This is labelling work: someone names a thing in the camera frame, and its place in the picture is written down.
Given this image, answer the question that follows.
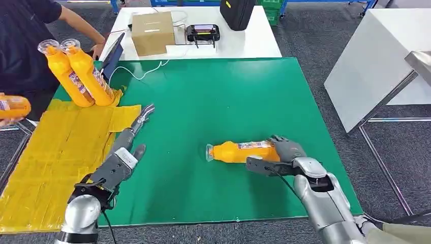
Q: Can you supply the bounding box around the metal table frame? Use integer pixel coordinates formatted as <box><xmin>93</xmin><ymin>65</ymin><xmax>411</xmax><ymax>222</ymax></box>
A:
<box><xmin>0</xmin><ymin>121</ymin><xmax>34</xmax><ymax>194</ymax></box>

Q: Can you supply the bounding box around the black remote controller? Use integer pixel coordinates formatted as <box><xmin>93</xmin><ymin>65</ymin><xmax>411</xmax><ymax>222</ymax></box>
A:
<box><xmin>186</xmin><ymin>24</ymin><xmax>221</xmax><ymax>49</ymax></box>

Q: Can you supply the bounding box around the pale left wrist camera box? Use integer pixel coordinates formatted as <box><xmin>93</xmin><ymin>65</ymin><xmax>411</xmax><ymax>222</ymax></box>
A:
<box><xmin>113</xmin><ymin>147</ymin><xmax>139</xmax><ymax>170</ymax></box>

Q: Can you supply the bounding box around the black carry bag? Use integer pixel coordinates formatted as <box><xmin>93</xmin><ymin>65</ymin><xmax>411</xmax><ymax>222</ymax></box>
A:
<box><xmin>219</xmin><ymin>0</ymin><xmax>257</xmax><ymax>32</ymax></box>

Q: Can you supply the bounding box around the person's hand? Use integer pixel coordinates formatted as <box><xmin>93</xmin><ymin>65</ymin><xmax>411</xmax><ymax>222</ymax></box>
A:
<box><xmin>90</xmin><ymin>42</ymin><xmax>106</xmax><ymax>60</ymax></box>
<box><xmin>0</xmin><ymin>116</ymin><xmax>25</xmax><ymax>128</ymax></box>

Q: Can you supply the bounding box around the black cable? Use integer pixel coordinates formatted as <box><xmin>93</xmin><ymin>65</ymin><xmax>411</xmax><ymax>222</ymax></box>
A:
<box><xmin>264</xmin><ymin>166</ymin><xmax>303</xmax><ymax>202</ymax></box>
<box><xmin>100</xmin><ymin>208</ymin><xmax>118</xmax><ymax>244</ymax></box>

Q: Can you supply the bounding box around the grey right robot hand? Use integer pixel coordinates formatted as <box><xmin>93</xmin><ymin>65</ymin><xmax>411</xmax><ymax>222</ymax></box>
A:
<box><xmin>267</xmin><ymin>134</ymin><xmax>308</xmax><ymax>163</ymax></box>

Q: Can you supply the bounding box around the dark blue tablet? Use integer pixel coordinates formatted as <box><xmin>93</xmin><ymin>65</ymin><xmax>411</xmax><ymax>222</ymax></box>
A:
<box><xmin>100</xmin><ymin>33</ymin><xmax>126</xmax><ymax>81</ymax></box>

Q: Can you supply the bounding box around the small white table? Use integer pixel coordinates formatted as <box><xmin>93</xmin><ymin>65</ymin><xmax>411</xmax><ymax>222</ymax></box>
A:
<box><xmin>98</xmin><ymin>5</ymin><xmax>283</xmax><ymax>62</ymax></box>

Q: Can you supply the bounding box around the green plastic crate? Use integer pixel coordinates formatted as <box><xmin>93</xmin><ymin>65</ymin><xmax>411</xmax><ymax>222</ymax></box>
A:
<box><xmin>257</xmin><ymin>0</ymin><xmax>284</xmax><ymax>27</ymax></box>

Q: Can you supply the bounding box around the person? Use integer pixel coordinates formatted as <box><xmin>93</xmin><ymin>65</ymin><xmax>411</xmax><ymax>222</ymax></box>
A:
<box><xmin>0</xmin><ymin>0</ymin><xmax>107</xmax><ymax>128</ymax></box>

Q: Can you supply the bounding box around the large white table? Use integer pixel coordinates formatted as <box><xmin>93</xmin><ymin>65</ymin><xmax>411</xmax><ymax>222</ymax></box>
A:
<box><xmin>324</xmin><ymin>8</ymin><xmax>431</xmax><ymax>134</ymax></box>

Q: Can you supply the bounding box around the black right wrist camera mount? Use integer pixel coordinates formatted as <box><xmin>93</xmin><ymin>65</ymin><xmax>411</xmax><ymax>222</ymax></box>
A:
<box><xmin>245</xmin><ymin>155</ymin><xmax>302</xmax><ymax>178</ymax></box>

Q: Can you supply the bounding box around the green table mat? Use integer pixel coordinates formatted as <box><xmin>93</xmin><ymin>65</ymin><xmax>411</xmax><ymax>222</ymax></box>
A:
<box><xmin>52</xmin><ymin>57</ymin><xmax>363</xmax><ymax>228</ymax></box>

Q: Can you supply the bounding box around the beige robot body cover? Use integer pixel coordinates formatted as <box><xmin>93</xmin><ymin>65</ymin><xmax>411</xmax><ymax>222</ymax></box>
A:
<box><xmin>355</xmin><ymin>215</ymin><xmax>431</xmax><ymax>244</ymax></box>

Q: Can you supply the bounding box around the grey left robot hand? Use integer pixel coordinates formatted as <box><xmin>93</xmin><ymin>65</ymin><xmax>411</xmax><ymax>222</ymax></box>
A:
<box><xmin>88</xmin><ymin>103</ymin><xmax>156</xmax><ymax>193</ymax></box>

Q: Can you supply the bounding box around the yellow plastic sheet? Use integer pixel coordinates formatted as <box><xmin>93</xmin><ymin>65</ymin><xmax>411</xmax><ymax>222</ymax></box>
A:
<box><xmin>0</xmin><ymin>89</ymin><xmax>142</xmax><ymax>235</ymax></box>

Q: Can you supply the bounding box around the white cable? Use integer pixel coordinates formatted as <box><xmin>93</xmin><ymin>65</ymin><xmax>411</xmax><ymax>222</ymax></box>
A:
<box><xmin>107</xmin><ymin>59</ymin><xmax>170</xmax><ymax>82</ymax></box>

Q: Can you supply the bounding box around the brown cardboard box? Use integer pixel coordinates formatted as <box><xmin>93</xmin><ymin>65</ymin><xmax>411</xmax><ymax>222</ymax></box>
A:
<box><xmin>130</xmin><ymin>11</ymin><xmax>176</xmax><ymax>57</ymax></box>

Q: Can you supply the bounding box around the orange drink bottle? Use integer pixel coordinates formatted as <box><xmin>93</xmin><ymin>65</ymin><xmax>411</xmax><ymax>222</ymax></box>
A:
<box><xmin>59</xmin><ymin>39</ymin><xmax>115</xmax><ymax>107</ymax></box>
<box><xmin>205</xmin><ymin>140</ymin><xmax>282</xmax><ymax>164</ymax></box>
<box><xmin>37</xmin><ymin>39</ymin><xmax>95</xmax><ymax>108</ymax></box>
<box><xmin>0</xmin><ymin>94</ymin><xmax>33</xmax><ymax>120</ymax></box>

